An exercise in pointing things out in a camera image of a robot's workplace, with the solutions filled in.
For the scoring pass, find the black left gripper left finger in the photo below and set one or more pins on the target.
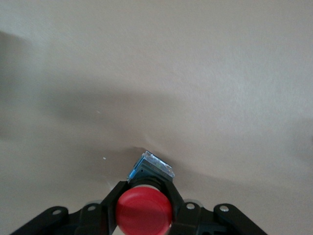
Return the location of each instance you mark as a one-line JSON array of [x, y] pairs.
[[93, 220]]

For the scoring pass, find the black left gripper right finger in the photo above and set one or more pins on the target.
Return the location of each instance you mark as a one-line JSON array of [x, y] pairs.
[[200, 222]]

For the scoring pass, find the red push button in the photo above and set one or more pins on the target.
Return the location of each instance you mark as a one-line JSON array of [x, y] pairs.
[[143, 210]]

